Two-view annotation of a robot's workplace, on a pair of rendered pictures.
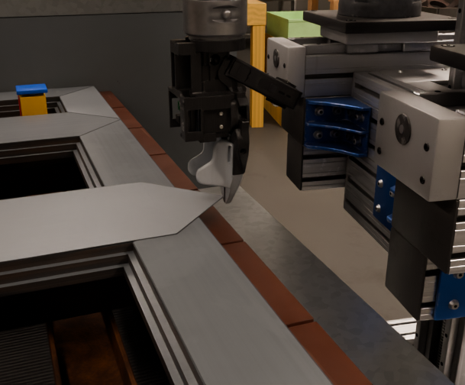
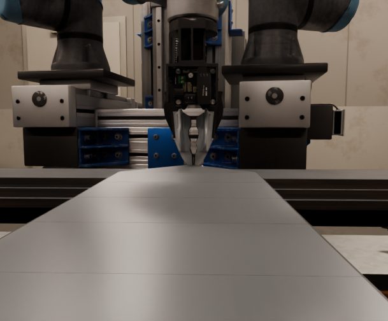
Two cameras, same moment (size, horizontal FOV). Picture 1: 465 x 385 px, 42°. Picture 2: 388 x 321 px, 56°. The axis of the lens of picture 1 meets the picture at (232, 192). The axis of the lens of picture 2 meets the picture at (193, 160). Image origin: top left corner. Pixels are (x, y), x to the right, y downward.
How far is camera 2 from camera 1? 0.78 m
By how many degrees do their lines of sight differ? 67
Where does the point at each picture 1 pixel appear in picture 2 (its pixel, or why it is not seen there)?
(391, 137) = (260, 104)
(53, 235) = (227, 191)
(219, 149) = (208, 116)
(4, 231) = (190, 202)
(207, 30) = (215, 13)
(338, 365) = not seen: outside the picture
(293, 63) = (71, 98)
